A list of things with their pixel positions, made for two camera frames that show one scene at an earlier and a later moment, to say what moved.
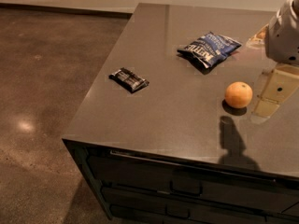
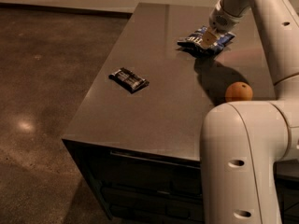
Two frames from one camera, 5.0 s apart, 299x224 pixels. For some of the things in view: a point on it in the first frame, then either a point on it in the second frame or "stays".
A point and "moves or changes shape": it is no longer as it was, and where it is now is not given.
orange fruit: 238,94 stays
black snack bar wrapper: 129,79 stays
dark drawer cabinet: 141,188 stays
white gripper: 284,36 -> 220,21
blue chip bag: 207,51 moves or changes shape
